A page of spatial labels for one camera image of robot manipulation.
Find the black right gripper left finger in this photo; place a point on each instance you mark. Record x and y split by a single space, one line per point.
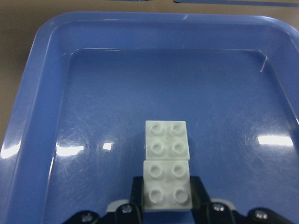
125 213

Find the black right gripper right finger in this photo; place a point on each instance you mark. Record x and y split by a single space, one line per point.
206 211

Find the white block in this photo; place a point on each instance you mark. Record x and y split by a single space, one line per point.
166 140
166 185

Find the blue plastic tray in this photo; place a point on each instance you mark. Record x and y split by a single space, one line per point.
76 136

